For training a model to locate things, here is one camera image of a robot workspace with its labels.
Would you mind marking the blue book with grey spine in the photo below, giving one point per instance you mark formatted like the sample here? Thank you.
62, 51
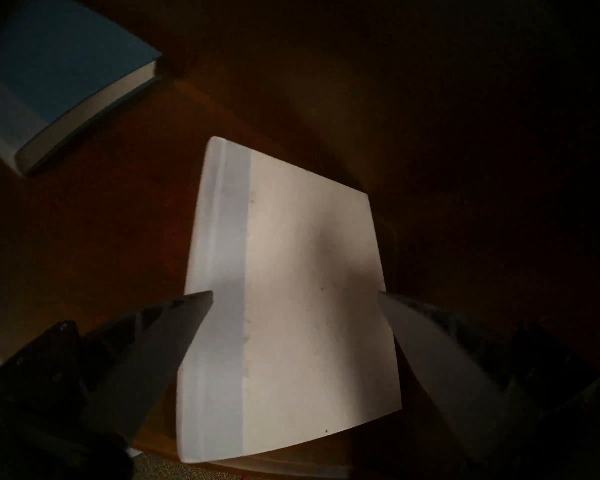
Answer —
55, 69

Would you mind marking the cream book with grey spine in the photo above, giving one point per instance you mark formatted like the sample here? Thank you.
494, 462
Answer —
310, 309

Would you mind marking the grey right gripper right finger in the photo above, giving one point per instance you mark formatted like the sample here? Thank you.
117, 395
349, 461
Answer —
440, 369

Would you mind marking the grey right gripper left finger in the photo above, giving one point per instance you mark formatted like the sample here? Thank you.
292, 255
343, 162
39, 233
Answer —
145, 364

